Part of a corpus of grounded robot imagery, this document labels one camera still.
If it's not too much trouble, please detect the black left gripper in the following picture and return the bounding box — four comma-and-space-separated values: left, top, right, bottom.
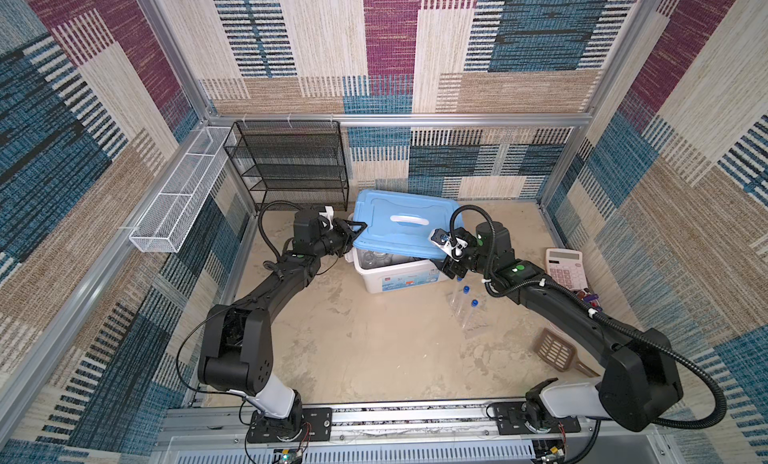
312, 219, 365, 260

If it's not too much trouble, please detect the blue plastic bin lid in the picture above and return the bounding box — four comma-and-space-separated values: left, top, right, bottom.
353, 189, 460, 259

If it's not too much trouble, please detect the glass flask with stopper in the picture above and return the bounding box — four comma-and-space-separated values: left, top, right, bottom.
361, 251, 392, 269

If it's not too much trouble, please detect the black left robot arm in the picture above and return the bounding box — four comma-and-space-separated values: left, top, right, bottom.
192, 200, 367, 421

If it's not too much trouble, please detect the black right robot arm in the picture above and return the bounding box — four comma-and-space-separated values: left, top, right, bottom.
429, 205, 728, 432

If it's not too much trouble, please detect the white plastic storage bin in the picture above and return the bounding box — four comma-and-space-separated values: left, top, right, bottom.
345, 248, 447, 294

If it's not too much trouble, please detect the pink calculator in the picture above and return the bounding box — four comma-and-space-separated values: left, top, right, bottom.
545, 248, 589, 291

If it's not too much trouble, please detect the brown wooden tool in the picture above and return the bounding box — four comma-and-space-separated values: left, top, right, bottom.
533, 328, 599, 378

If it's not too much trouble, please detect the pink cup of markers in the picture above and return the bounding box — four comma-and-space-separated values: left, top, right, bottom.
577, 288, 600, 307

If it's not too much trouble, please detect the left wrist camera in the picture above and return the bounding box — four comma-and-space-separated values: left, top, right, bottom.
318, 205, 335, 230

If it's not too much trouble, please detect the black wire shelf rack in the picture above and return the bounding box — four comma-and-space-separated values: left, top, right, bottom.
223, 120, 350, 210

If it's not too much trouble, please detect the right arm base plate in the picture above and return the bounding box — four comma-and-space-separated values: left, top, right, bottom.
486, 400, 581, 435

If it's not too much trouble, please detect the white mesh wall basket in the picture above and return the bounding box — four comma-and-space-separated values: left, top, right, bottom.
129, 126, 230, 253

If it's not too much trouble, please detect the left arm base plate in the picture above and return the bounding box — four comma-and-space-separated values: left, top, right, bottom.
245, 407, 333, 444

